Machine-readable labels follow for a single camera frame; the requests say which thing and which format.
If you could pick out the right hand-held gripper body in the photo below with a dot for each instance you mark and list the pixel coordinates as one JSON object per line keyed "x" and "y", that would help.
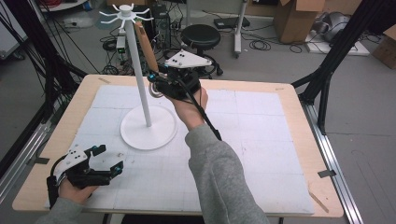
{"x": 186, "y": 59}

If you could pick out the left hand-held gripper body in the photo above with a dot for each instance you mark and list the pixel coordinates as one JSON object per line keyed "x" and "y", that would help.
{"x": 73, "y": 161}

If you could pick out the white hook rack stand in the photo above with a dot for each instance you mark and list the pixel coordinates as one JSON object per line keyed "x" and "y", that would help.
{"x": 146, "y": 132}

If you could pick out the person's left hand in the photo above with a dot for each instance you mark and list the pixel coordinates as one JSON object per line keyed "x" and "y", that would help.
{"x": 76, "y": 191}

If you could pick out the person's right hand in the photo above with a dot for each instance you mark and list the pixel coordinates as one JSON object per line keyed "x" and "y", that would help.
{"x": 186, "y": 113}

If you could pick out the black round stool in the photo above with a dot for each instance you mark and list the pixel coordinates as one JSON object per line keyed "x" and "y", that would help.
{"x": 200, "y": 35}

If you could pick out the black tape piece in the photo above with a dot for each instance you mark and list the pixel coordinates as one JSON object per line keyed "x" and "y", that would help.
{"x": 41, "y": 160}
{"x": 327, "y": 173}

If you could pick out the black computer tower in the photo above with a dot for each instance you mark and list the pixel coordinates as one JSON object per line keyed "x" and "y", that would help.
{"x": 162, "y": 28}

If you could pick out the power supply with green display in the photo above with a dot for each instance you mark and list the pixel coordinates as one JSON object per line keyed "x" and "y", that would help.
{"x": 120, "y": 45}

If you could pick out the black flat box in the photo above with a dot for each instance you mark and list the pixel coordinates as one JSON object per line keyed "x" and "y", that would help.
{"x": 232, "y": 22}

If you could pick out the white metal stand leg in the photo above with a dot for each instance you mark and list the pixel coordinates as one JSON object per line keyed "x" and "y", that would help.
{"x": 238, "y": 31}

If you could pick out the white grid mat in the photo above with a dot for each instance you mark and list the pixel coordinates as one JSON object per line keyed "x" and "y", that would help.
{"x": 264, "y": 140}

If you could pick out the large open cardboard box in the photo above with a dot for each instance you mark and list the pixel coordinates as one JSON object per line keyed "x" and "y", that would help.
{"x": 299, "y": 21}

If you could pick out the grey bundle on floor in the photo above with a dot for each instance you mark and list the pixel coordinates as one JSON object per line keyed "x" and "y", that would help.
{"x": 334, "y": 26}

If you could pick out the thin wooden strip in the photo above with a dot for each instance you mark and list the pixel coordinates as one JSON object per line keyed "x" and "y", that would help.
{"x": 320, "y": 203}

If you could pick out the small cardboard box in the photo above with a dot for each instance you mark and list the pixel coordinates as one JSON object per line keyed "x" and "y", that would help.
{"x": 386, "y": 46}

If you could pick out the aluminium rail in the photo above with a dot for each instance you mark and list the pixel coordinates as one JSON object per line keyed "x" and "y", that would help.
{"x": 21, "y": 158}
{"x": 330, "y": 155}

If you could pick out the black metal frame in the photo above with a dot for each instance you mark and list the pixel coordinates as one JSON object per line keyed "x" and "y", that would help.
{"x": 327, "y": 62}
{"x": 46, "y": 62}

